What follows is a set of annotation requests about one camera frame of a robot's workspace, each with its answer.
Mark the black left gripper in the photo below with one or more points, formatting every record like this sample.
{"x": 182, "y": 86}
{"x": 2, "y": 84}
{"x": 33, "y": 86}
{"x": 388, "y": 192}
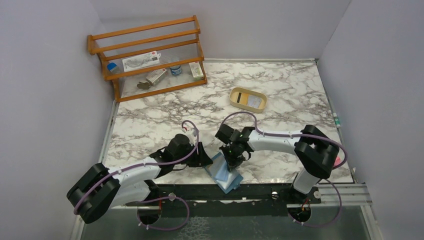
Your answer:
{"x": 199, "y": 155}

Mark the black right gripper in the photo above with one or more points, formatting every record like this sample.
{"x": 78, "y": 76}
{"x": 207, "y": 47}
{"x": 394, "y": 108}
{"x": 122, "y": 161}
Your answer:
{"x": 235, "y": 156}

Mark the blue leather card holder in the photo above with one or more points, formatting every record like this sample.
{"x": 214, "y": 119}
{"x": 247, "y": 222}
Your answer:
{"x": 225, "y": 179}

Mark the white card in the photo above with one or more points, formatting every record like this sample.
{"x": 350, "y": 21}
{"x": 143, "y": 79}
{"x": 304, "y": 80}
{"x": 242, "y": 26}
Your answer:
{"x": 257, "y": 105}

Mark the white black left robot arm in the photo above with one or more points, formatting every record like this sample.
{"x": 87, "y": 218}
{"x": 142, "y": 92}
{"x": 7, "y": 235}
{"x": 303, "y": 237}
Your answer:
{"x": 102, "y": 188}

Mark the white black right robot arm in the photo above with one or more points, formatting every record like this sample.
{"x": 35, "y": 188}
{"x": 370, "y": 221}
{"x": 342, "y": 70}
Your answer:
{"x": 316, "y": 152}

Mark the yellow grey card in tray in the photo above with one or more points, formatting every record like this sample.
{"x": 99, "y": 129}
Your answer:
{"x": 242, "y": 98}

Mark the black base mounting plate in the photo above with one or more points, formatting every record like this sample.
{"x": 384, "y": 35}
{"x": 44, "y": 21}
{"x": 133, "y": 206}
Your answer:
{"x": 208, "y": 200}

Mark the beige oval tray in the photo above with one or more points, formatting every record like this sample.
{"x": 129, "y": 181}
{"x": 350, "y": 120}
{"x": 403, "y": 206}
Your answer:
{"x": 236, "y": 90}

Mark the blue white small jar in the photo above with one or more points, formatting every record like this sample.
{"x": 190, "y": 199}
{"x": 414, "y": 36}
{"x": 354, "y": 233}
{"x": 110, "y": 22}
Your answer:
{"x": 176, "y": 70}

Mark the green white small box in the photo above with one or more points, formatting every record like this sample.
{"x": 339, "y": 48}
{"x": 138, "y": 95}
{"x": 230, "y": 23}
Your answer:
{"x": 196, "y": 71}

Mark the white blister pack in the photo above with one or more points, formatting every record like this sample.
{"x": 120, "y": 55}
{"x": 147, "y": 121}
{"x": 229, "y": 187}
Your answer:
{"x": 141, "y": 61}

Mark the wooden tiered shelf rack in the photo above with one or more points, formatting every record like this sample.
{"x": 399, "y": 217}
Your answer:
{"x": 177, "y": 40}

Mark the pink capped iridescent bottle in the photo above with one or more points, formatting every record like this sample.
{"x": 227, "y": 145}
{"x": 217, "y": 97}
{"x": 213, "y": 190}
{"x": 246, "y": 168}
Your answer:
{"x": 338, "y": 160}

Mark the blue white eraser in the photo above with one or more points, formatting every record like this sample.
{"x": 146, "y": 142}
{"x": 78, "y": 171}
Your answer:
{"x": 113, "y": 68}

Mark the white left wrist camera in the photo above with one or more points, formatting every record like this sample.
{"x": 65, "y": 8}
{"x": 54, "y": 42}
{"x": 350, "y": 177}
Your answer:
{"x": 192, "y": 135}

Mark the aluminium frame rail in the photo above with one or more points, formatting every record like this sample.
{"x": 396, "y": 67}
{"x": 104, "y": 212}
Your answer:
{"x": 350, "y": 194}

